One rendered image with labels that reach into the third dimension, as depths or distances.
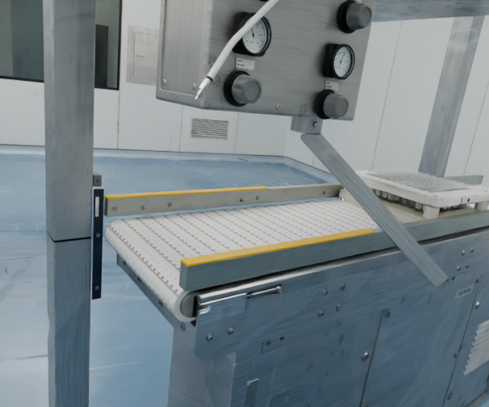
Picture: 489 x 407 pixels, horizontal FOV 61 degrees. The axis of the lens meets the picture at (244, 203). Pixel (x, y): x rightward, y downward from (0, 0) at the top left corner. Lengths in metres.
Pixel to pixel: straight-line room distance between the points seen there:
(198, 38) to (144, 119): 5.36
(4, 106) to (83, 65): 4.97
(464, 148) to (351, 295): 3.69
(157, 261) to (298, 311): 0.22
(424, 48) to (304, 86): 4.38
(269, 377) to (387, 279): 0.27
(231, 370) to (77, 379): 0.32
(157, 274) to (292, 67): 0.30
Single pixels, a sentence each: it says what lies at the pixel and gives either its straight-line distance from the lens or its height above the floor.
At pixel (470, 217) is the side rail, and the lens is 0.97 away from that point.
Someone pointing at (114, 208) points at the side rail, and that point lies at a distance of 0.71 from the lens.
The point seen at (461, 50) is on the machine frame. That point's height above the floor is 1.26.
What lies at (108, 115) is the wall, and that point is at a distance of 5.67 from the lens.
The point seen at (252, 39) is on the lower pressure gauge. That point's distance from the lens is 0.40.
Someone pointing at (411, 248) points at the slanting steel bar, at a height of 0.89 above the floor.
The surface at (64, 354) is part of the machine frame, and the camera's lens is 0.83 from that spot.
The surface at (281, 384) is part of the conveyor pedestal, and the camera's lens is 0.79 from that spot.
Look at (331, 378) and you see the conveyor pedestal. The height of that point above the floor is 0.55.
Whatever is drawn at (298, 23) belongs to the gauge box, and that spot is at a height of 1.15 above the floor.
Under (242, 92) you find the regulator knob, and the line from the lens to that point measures 0.39.
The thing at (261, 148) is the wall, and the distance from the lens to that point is 6.43.
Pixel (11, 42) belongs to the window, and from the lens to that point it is 5.61.
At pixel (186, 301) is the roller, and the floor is 0.83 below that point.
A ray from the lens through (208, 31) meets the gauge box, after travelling 0.39.
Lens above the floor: 1.08
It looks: 16 degrees down
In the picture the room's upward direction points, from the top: 7 degrees clockwise
